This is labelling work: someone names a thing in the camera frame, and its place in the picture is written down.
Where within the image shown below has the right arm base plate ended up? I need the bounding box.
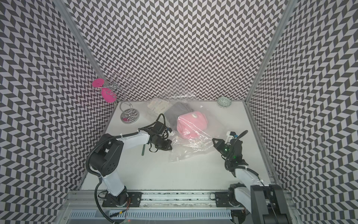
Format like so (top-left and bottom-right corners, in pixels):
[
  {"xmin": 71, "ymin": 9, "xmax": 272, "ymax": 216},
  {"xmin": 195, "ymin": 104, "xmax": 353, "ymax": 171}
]
[{"xmin": 214, "ymin": 192, "xmax": 244, "ymax": 208}]

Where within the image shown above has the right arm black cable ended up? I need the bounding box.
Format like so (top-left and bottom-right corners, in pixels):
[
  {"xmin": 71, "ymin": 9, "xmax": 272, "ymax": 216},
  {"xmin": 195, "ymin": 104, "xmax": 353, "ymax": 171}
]
[{"xmin": 223, "ymin": 129, "xmax": 262, "ymax": 183}]

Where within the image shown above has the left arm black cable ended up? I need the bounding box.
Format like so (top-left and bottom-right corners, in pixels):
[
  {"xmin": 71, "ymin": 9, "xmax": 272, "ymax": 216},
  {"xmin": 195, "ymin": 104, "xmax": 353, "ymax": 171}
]
[{"xmin": 85, "ymin": 113, "xmax": 168, "ymax": 224}]

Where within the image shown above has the teal bag sealing clip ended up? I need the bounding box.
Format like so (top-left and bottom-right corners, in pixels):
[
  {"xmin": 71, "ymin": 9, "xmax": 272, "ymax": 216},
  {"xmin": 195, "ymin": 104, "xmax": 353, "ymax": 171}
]
[{"xmin": 141, "ymin": 144, "xmax": 146, "ymax": 156}]

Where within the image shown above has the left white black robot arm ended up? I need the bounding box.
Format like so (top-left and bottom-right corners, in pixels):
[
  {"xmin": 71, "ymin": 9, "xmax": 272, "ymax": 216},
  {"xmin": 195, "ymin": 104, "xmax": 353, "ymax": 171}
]
[{"xmin": 85, "ymin": 121, "xmax": 172, "ymax": 207}]

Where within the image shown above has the aluminium front rail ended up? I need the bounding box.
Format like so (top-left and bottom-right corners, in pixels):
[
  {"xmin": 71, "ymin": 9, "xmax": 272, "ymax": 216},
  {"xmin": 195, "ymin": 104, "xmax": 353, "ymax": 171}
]
[{"xmin": 66, "ymin": 190, "xmax": 296, "ymax": 210}]

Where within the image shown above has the silver wire spiral stand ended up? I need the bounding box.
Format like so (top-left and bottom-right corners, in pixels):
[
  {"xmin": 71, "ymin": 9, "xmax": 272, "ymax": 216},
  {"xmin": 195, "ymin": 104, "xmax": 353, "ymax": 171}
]
[{"xmin": 109, "ymin": 72, "xmax": 139, "ymax": 124}]

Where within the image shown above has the green patterned rolled cloth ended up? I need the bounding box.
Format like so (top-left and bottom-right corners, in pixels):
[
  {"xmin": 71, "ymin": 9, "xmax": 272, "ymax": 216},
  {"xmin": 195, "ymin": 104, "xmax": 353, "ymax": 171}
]
[{"xmin": 217, "ymin": 96, "xmax": 232, "ymax": 108}]

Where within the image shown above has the clear plastic vacuum bag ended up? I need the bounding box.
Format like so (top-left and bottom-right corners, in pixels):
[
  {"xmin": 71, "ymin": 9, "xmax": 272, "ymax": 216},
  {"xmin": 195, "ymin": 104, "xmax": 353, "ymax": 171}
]
[{"xmin": 145, "ymin": 83, "xmax": 226, "ymax": 162}]

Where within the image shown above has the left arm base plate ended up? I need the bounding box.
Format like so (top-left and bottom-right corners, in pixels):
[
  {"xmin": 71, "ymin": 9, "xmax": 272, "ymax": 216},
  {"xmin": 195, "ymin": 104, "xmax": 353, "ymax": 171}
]
[{"xmin": 102, "ymin": 192, "xmax": 143, "ymax": 208}]

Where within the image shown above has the lower pink disc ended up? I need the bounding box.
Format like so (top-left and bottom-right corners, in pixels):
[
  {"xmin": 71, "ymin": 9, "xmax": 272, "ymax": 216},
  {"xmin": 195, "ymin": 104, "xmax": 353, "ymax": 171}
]
[{"xmin": 101, "ymin": 88, "xmax": 117, "ymax": 103}]

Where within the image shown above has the pink disc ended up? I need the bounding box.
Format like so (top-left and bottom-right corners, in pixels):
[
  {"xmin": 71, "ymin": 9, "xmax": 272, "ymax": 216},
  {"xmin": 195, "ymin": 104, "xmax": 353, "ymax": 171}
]
[
  {"xmin": 101, "ymin": 88, "xmax": 117, "ymax": 103},
  {"xmin": 92, "ymin": 78, "xmax": 105, "ymax": 88}
]

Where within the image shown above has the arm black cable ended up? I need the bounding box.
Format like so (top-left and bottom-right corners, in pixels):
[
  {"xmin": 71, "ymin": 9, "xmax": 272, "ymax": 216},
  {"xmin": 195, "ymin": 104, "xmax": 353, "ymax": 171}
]
[
  {"xmin": 85, "ymin": 113, "xmax": 168, "ymax": 224},
  {"xmin": 223, "ymin": 129, "xmax": 262, "ymax": 183}
]

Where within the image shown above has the upper pink disc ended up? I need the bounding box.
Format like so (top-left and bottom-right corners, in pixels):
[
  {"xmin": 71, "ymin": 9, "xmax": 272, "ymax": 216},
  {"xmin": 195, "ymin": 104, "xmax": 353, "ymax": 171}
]
[{"xmin": 92, "ymin": 78, "xmax": 105, "ymax": 88}]

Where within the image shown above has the white patterned towel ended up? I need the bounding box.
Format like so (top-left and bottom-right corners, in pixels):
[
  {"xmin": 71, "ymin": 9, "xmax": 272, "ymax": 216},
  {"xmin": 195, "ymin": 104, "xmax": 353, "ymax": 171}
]
[{"xmin": 147, "ymin": 98, "xmax": 172, "ymax": 115}]

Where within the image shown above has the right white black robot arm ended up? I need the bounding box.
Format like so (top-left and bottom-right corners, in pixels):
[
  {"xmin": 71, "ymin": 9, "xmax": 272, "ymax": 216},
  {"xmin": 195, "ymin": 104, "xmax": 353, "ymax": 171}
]
[{"xmin": 212, "ymin": 136, "xmax": 293, "ymax": 224}]

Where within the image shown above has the grey towel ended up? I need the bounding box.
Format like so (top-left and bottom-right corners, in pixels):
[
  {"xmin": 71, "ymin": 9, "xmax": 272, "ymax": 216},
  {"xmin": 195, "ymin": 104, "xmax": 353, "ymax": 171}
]
[{"xmin": 164, "ymin": 102, "xmax": 194, "ymax": 131}]

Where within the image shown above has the pink towel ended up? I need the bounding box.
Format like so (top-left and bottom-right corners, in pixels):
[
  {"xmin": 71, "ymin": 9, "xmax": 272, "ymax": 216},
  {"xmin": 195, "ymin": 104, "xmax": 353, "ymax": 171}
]
[{"xmin": 177, "ymin": 111, "xmax": 208, "ymax": 140}]

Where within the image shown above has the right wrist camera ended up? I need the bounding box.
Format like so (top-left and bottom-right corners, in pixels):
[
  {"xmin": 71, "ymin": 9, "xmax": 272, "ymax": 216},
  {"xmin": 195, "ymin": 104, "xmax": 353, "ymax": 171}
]
[{"xmin": 226, "ymin": 131, "xmax": 238, "ymax": 144}]

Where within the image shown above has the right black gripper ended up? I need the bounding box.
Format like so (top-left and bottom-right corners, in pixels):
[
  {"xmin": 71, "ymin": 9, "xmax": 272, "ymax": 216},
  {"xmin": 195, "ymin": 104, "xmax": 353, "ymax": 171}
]
[{"xmin": 213, "ymin": 138, "xmax": 233, "ymax": 160}]

